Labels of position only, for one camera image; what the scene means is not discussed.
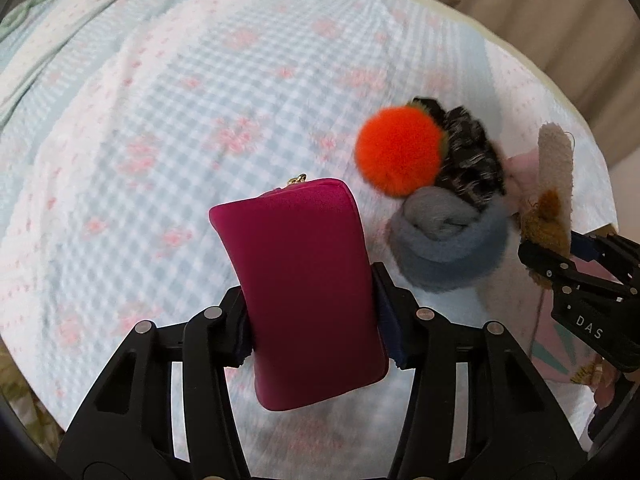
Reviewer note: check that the green crumpled cloth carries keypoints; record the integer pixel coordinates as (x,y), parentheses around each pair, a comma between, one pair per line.
(17,16)

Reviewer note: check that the green mattress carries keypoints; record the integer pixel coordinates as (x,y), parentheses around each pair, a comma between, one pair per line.
(573,52)

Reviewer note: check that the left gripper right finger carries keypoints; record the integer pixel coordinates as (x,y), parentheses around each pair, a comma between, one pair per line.
(478,408)

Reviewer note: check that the black printed scrunchie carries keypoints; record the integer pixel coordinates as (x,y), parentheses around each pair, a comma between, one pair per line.
(471,167)

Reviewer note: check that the blue pink checked bedsheet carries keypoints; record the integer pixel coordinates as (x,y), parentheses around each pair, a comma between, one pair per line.
(124,121)

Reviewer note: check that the magenta velvet pouch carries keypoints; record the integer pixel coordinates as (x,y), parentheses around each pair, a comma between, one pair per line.
(302,263)

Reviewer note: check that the pink cardboard box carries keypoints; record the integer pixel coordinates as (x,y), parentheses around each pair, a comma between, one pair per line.
(561,357)

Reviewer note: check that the beige brown plush sock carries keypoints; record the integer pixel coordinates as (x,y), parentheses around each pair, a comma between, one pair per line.
(549,222)

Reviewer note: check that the grey blue sock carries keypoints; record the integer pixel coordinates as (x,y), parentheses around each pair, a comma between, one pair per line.
(441,243)

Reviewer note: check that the orange fur pompom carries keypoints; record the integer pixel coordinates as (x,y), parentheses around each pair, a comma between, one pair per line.
(399,150)

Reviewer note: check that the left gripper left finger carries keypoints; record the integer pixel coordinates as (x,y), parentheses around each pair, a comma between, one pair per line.
(160,409)

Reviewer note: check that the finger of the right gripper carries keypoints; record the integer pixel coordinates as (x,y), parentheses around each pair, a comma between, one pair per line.
(617,254)
(548,268)

